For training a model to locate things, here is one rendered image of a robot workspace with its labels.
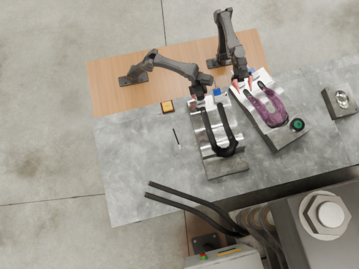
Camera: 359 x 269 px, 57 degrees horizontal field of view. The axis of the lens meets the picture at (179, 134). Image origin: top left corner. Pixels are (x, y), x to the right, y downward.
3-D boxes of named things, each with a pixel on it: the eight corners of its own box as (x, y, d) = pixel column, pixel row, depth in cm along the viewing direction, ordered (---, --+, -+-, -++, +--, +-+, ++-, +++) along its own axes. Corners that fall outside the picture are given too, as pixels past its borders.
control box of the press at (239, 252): (186, 239, 268) (180, 260, 126) (221, 230, 268) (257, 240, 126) (193, 267, 262) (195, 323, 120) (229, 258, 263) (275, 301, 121)
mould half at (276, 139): (228, 90, 214) (230, 83, 204) (261, 70, 217) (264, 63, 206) (273, 153, 203) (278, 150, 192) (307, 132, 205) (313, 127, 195)
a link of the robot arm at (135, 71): (137, 71, 212) (158, 58, 183) (133, 80, 210) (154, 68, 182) (129, 66, 209) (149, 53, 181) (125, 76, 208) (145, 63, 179)
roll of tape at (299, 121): (286, 124, 196) (288, 122, 192) (297, 117, 197) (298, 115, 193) (295, 134, 194) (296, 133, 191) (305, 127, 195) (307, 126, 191)
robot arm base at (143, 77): (147, 76, 210) (145, 66, 212) (117, 82, 210) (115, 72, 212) (149, 81, 218) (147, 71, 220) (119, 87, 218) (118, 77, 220)
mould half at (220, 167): (187, 105, 213) (186, 98, 200) (225, 96, 213) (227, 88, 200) (207, 180, 200) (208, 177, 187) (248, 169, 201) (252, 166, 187)
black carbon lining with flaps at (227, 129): (198, 108, 204) (198, 103, 195) (223, 102, 205) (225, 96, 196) (213, 161, 196) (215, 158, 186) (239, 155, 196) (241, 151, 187)
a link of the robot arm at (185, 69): (200, 64, 176) (147, 45, 176) (195, 78, 174) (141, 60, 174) (197, 73, 188) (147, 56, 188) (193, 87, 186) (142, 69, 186)
